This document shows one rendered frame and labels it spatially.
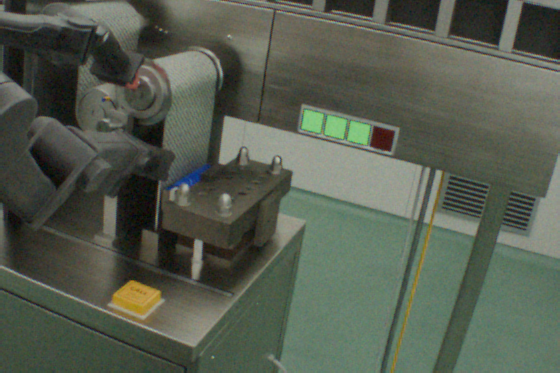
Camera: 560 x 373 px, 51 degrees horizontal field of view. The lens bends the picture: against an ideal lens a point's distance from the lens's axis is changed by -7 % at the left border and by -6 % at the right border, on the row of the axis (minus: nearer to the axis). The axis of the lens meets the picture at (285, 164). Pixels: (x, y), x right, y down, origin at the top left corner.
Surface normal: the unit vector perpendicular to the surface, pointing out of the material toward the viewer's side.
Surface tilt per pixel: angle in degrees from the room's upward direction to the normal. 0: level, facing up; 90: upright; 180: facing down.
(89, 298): 0
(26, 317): 90
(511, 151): 90
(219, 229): 90
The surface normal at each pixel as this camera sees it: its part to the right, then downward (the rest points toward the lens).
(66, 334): -0.33, 0.27
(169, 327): 0.15, -0.93
